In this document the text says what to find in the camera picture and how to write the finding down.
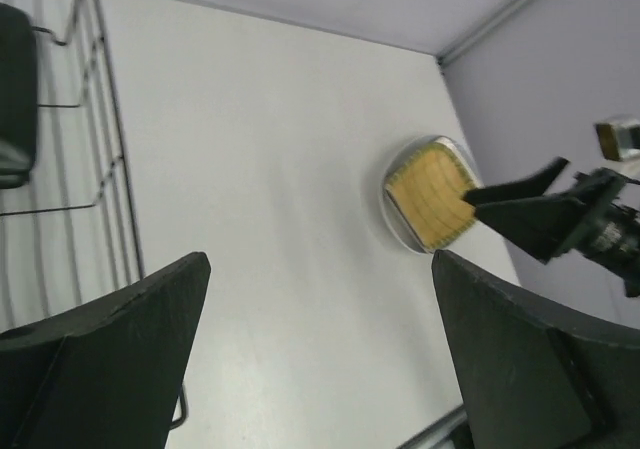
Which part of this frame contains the black square dish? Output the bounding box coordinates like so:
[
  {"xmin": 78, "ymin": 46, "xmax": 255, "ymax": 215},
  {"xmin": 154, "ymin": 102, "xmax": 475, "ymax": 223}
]
[{"xmin": 1, "ymin": 4, "xmax": 39, "ymax": 189}]

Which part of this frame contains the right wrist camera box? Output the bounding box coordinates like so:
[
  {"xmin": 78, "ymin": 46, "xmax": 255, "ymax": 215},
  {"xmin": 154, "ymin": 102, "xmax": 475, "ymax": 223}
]
[{"xmin": 594, "ymin": 115, "xmax": 639, "ymax": 162}]

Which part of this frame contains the woven fan-shaped plate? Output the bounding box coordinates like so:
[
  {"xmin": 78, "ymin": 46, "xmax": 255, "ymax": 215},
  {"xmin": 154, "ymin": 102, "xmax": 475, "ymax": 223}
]
[{"xmin": 384, "ymin": 143, "xmax": 476, "ymax": 249}]

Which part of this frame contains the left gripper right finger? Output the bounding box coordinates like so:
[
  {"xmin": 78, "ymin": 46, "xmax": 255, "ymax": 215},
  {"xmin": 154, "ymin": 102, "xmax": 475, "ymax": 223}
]
[{"xmin": 431, "ymin": 250, "xmax": 639, "ymax": 448}]

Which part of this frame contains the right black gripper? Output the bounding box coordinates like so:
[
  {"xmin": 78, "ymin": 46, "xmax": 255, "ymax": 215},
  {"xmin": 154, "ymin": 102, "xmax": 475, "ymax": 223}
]
[{"xmin": 463, "ymin": 157, "xmax": 639, "ymax": 297}]

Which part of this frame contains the black wire dish rack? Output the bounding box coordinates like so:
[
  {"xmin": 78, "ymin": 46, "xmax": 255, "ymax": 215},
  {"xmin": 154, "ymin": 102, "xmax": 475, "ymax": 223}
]
[{"xmin": 1, "ymin": 0, "xmax": 188, "ymax": 433}]

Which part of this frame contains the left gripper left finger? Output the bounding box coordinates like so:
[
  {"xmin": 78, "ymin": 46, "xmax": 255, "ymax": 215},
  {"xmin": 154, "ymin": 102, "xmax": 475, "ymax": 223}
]
[{"xmin": 1, "ymin": 252, "xmax": 211, "ymax": 448}]

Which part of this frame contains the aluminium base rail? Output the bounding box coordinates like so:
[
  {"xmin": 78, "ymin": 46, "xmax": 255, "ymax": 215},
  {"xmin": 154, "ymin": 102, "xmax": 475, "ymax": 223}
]
[{"xmin": 397, "ymin": 406, "xmax": 467, "ymax": 449}]

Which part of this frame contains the white rectangular plate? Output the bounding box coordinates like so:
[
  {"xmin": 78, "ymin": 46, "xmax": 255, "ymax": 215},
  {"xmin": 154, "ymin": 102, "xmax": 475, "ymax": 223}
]
[{"xmin": 379, "ymin": 136, "xmax": 476, "ymax": 253}]

